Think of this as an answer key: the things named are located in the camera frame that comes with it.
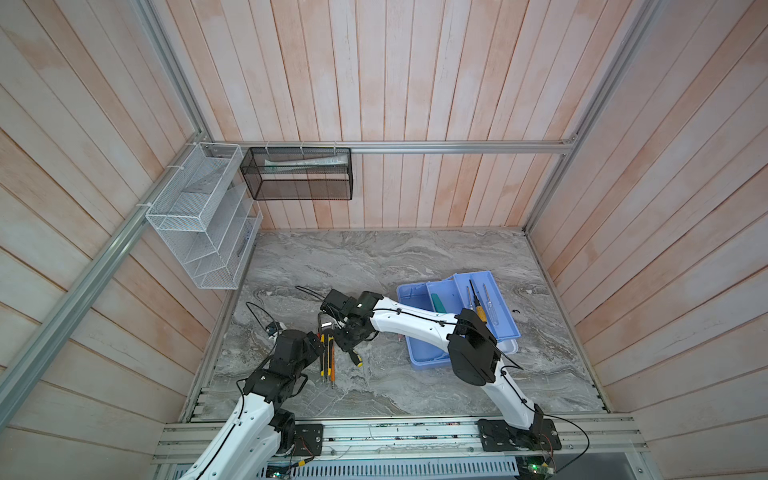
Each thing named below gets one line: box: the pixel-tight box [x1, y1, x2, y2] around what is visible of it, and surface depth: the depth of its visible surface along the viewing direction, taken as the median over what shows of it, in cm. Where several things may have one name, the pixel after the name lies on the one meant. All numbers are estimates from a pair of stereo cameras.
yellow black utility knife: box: [320, 333, 328, 379], surface depth 85 cm
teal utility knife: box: [431, 293, 447, 314], surface depth 92 cm
